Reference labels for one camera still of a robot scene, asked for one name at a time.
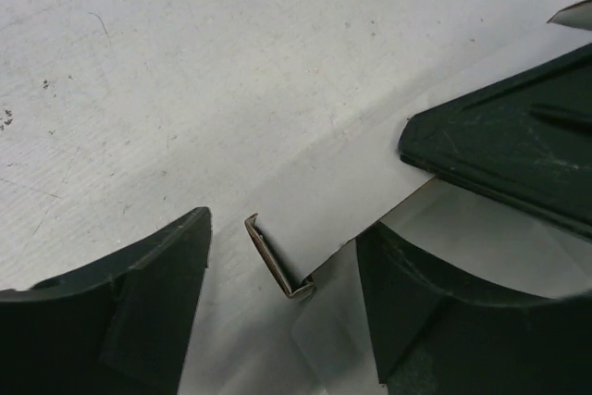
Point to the white paper box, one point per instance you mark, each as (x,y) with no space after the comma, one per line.
(300,109)

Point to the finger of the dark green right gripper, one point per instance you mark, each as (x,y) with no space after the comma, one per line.
(524,141)

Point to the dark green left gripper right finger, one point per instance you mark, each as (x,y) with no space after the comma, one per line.
(436,329)

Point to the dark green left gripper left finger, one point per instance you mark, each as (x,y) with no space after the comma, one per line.
(119,325)

